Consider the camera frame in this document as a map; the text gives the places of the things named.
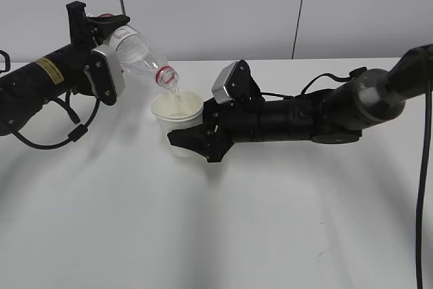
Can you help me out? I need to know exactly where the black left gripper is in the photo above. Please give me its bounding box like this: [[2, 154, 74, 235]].
[[66, 1, 131, 98]]

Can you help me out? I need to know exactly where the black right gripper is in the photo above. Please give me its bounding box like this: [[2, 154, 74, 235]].
[[167, 96, 260, 163]]

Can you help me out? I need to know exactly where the white paper cup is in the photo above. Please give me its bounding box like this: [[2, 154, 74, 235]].
[[151, 90, 204, 158]]

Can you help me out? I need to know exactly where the clear Nongfu Spring water bottle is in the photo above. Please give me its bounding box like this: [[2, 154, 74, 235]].
[[102, 23, 179, 92]]

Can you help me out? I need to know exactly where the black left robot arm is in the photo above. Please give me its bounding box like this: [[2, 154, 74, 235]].
[[1, 1, 130, 136]]

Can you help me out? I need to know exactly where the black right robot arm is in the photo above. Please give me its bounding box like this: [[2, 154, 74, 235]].
[[167, 45, 432, 162]]

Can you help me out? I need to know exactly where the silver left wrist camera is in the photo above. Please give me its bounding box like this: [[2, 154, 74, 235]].
[[84, 44, 125, 106]]

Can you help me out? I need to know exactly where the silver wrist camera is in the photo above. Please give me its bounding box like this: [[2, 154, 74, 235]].
[[84, 44, 125, 106], [211, 60, 262, 105]]

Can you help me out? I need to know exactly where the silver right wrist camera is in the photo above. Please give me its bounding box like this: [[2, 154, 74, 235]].
[[211, 60, 262, 105]]

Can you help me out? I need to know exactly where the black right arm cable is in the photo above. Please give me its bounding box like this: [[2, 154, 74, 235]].
[[260, 68, 369, 99]]

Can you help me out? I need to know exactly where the black hanging cable right edge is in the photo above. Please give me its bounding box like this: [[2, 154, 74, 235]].
[[415, 82, 433, 289]]

